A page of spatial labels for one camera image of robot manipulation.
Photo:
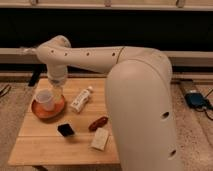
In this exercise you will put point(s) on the red-brown sausage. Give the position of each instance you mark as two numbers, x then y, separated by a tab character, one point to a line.
98	123

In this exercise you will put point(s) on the black eraser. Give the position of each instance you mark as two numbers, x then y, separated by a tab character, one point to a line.
65	130

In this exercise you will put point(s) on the orange round plate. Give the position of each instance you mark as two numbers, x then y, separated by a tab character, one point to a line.
38	111

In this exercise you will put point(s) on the white sponge block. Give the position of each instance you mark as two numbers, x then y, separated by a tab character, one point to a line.
100	139

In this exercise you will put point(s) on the clear plastic cup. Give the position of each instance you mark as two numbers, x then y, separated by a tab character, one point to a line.
45	99

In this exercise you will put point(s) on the wooden table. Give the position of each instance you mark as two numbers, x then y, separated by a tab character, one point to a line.
39	142

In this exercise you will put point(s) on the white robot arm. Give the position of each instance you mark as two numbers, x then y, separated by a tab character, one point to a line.
137	98

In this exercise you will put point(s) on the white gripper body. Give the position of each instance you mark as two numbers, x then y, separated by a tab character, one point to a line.
57	88

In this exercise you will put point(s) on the blue device on floor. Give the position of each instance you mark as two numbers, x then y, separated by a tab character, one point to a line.
197	100

